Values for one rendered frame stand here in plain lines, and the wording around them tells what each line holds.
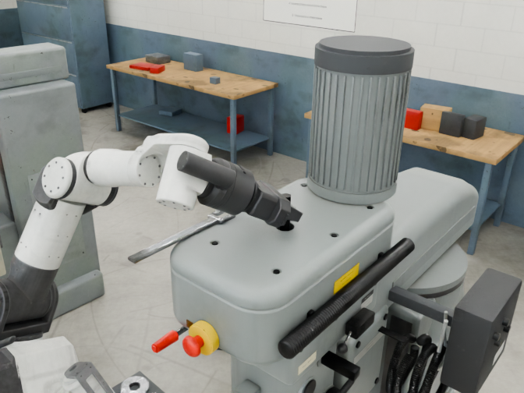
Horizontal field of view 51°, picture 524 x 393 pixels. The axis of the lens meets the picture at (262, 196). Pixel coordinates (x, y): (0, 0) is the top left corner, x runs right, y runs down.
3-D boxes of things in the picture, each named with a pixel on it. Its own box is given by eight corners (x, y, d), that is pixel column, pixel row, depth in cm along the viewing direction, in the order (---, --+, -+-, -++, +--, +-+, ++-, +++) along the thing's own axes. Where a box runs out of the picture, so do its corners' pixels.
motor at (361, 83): (367, 214, 112) (385, 57, 98) (289, 187, 123) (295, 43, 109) (411, 184, 126) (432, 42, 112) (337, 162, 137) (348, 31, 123)
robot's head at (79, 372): (79, 414, 103) (97, 418, 98) (52, 380, 101) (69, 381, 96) (103, 390, 107) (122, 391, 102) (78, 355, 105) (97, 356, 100)
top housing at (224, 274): (263, 382, 91) (265, 305, 84) (160, 317, 106) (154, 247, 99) (394, 266, 124) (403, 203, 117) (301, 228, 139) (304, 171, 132)
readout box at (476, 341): (479, 403, 115) (499, 324, 106) (437, 383, 121) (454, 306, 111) (508, 353, 129) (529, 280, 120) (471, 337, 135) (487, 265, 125)
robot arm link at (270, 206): (247, 214, 110) (197, 196, 103) (269, 171, 108) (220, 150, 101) (274, 242, 99) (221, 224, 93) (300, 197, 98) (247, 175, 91)
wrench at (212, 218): (138, 267, 93) (137, 262, 93) (124, 258, 95) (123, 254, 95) (235, 217, 110) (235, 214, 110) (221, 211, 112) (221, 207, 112)
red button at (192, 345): (196, 363, 93) (194, 345, 92) (179, 353, 96) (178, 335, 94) (209, 353, 96) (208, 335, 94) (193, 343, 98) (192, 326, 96)
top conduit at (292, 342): (292, 363, 89) (294, 347, 88) (273, 352, 91) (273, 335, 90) (414, 253, 121) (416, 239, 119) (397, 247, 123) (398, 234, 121)
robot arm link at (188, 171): (201, 219, 99) (146, 200, 93) (214, 164, 102) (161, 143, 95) (236, 217, 90) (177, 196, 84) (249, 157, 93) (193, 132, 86)
